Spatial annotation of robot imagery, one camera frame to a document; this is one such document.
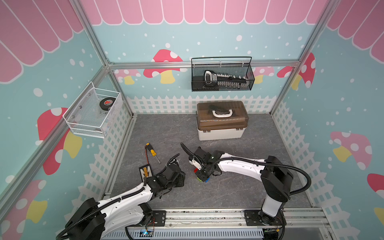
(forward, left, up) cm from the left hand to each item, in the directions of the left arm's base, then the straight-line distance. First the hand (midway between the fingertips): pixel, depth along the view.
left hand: (183, 180), depth 84 cm
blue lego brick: (+1, -14, -1) cm, 14 cm away
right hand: (+3, -10, +1) cm, 10 cm away
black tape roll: (+30, +41, +31) cm, 59 cm away
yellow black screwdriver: (+19, +21, -1) cm, 28 cm away
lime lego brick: (-3, -8, +10) cm, 13 cm away
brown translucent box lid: (+34, -21, +18) cm, 44 cm away
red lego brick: (+2, -7, +9) cm, 12 cm away
